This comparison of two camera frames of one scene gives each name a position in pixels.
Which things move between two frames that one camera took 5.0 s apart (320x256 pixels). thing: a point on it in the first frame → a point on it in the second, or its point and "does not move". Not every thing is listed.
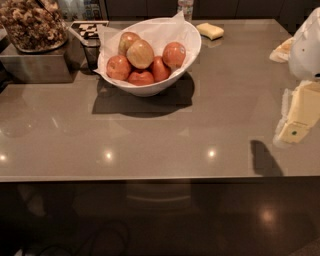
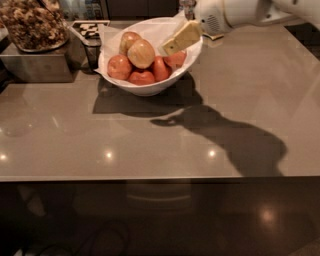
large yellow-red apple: [140, 54] does not move
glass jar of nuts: [34, 26] does not move
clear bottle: [186, 6] does not move
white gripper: [306, 50] → [209, 14]
